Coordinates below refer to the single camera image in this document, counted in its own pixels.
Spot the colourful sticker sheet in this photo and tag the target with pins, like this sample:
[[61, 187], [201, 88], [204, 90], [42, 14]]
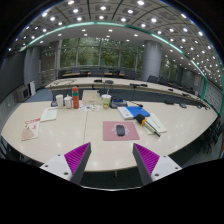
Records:
[[89, 108]]

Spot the white cardboard box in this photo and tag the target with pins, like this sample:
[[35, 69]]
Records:
[[91, 97]]

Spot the cream paper with red header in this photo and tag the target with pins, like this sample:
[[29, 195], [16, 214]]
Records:
[[49, 114]]

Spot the red and white brochure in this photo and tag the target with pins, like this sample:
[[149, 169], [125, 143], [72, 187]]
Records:
[[31, 128]]

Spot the ceiling lights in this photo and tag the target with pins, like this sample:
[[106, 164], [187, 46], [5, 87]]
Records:
[[76, 10]]

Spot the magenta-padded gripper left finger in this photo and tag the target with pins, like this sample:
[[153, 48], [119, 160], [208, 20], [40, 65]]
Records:
[[76, 156]]

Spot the green-printed paper cup with straw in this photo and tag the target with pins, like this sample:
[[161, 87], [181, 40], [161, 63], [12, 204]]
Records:
[[106, 101]]

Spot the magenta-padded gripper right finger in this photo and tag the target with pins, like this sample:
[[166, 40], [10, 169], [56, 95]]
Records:
[[148, 158]]

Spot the long curved conference table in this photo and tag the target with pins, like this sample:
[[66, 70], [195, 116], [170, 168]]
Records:
[[116, 83]]

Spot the blue and white book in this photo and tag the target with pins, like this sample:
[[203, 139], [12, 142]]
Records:
[[136, 110]]

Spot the grey box cabinet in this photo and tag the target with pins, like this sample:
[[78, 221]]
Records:
[[22, 94]]

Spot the pink mouse pad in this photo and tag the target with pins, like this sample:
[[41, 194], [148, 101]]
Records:
[[108, 133]]

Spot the white standing panel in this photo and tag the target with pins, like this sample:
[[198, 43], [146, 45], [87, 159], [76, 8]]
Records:
[[32, 88]]

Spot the white lidded mug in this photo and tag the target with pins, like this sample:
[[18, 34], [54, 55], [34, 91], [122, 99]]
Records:
[[68, 102]]

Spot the red bottle with green band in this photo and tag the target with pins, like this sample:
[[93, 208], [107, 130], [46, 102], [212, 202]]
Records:
[[75, 98]]

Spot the black gooseneck microphone console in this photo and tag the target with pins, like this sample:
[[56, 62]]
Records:
[[118, 103], [54, 103]]

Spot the black computer mouse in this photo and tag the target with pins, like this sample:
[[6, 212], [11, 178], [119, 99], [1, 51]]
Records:
[[120, 130]]

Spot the dark office chairs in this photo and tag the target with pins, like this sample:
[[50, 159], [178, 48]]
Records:
[[151, 79]]

